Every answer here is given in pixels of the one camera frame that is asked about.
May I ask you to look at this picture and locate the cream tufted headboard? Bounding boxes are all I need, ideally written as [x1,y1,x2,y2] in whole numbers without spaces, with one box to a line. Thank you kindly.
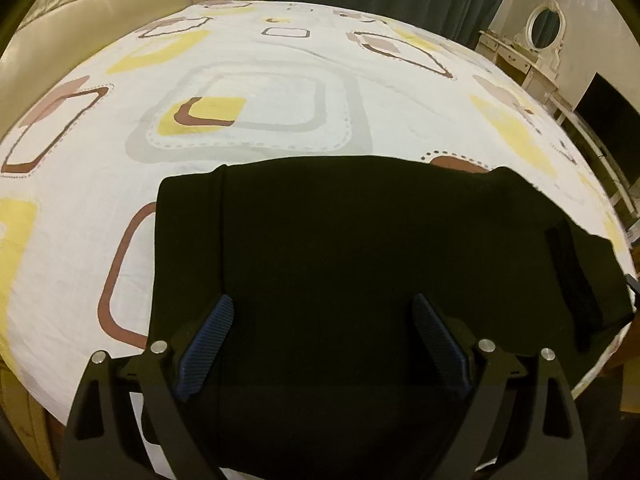
[0,0,256,126]

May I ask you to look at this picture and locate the printed bedsheet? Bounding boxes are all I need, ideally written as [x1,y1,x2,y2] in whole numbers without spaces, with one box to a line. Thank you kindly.
[0,0,638,423]

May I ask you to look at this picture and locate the white vanity table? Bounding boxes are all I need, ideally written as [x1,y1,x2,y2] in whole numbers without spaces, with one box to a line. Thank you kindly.
[477,30,558,106]

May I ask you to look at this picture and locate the white television stand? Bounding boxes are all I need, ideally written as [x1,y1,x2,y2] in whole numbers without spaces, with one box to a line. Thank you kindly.
[545,95,640,221]

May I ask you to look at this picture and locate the oval vanity mirror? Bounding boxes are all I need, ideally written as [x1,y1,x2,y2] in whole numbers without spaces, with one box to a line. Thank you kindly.
[525,1,565,56]

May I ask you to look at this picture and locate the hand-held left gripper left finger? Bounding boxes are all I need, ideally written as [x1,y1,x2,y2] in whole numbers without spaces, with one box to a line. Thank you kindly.
[60,295,235,480]

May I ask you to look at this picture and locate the black pants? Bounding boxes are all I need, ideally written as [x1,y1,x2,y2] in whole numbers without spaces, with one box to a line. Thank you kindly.
[141,156,635,476]

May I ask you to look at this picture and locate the black flat television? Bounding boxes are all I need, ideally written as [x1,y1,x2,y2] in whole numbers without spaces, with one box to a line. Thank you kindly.
[572,72,640,161]

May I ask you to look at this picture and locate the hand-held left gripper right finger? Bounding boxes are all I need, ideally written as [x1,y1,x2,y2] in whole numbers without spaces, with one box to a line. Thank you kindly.
[412,294,588,480]

